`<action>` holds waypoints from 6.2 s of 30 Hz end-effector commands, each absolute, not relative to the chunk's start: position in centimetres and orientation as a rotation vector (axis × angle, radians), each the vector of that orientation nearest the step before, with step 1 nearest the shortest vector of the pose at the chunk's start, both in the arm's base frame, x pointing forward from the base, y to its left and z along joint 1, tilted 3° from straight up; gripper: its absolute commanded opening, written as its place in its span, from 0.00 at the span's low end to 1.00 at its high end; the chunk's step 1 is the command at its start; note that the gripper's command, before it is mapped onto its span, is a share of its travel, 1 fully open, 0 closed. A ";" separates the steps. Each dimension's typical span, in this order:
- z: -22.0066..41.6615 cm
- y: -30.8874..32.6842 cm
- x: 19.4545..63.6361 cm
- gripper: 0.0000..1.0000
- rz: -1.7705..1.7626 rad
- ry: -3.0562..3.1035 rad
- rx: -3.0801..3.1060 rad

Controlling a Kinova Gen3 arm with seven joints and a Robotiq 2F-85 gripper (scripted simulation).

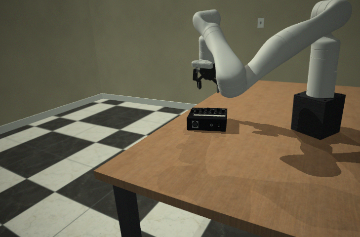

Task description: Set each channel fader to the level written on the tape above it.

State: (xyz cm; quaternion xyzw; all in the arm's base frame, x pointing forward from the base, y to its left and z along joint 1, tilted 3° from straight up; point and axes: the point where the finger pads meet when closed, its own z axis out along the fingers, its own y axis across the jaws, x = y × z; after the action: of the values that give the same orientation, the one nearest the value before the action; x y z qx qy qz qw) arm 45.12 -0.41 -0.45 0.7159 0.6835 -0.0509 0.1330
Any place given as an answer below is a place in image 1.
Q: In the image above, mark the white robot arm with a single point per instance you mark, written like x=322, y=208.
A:
x=233, y=78

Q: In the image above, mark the black lighting desk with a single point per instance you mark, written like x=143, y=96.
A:
x=207, y=119

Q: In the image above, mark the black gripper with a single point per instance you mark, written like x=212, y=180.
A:
x=207, y=74

